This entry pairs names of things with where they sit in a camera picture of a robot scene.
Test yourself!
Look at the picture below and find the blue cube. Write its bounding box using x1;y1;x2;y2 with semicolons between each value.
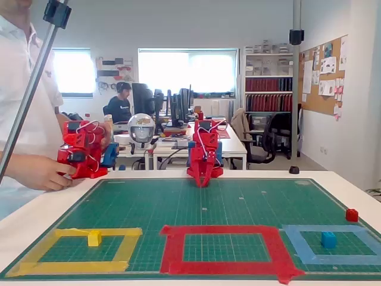
321;231;337;248

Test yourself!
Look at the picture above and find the green plant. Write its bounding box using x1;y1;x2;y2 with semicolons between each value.
365;178;381;203

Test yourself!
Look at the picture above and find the small window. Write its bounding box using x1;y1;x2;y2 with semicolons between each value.
52;48;95;98

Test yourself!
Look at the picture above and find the slanted metal pole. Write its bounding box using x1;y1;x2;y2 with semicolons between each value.
0;0;69;182

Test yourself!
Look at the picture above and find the cork notice board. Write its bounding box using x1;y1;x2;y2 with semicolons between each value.
298;34;349;117

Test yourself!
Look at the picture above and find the yellow cube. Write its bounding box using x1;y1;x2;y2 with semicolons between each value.
88;229;103;247

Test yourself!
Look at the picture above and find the black computer monitor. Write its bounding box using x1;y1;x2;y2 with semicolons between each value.
132;82;156;117
153;89;166;133
166;84;194;128

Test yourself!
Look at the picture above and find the black backpack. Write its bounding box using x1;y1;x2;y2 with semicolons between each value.
61;111;84;122

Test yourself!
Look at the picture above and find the white follower servo cable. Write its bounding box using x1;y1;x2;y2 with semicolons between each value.
198;120;227;167

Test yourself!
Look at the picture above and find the red cube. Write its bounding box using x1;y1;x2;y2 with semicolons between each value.
345;208;360;223

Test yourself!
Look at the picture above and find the yellow tape square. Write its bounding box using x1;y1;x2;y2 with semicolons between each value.
5;228;143;278

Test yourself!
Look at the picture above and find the operator left hand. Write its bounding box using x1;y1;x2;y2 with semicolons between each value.
100;122;113;150

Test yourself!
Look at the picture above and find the beige jacket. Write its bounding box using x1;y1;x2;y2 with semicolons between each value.
231;107;254;141

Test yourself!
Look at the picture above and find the white bookshelf with binders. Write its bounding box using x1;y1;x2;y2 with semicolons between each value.
242;45;295;114

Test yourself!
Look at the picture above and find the blue tape square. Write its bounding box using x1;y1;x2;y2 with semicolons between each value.
279;224;381;265

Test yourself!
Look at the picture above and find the red tape square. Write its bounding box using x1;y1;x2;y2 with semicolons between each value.
160;225;306;285

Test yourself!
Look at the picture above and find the white office desk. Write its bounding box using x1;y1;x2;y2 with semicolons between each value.
113;123;248;171

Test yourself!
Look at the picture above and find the wall tool rack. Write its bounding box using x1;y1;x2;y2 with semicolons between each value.
95;56;134;92

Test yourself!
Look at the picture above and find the operator right hand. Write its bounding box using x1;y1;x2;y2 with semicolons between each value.
13;154;77;191

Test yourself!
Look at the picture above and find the operator right forearm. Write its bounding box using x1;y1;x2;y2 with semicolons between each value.
0;152;18;188

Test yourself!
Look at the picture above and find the blue leader table clamp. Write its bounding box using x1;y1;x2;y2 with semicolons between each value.
101;142;120;170

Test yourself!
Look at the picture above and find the seated person dark shirt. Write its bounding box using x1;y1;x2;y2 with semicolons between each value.
106;82;133;125

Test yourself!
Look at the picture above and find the red leader arm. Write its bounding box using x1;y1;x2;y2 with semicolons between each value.
57;120;110;179

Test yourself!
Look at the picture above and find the black office chair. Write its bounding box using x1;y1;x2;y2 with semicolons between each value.
245;112;294;164

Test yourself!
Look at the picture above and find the white leader servo cable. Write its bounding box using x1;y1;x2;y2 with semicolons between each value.
76;120;104;173

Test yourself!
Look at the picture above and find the operator in white shirt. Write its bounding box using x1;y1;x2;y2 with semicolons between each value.
0;0;65;221

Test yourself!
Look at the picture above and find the black clamp on slanted pole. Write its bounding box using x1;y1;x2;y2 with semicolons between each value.
43;0;72;30

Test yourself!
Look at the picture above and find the upright metal pole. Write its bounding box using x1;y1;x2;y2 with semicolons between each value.
291;0;302;160

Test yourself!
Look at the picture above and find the green cutting mat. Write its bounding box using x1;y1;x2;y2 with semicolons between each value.
4;178;381;281

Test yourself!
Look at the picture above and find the black clamp on upright pole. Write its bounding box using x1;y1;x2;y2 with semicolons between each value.
289;29;305;46

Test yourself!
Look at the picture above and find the white helmet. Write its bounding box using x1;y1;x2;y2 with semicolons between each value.
127;113;155;149

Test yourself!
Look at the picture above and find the wide window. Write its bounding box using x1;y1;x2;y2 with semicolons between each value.
138;48;239;97

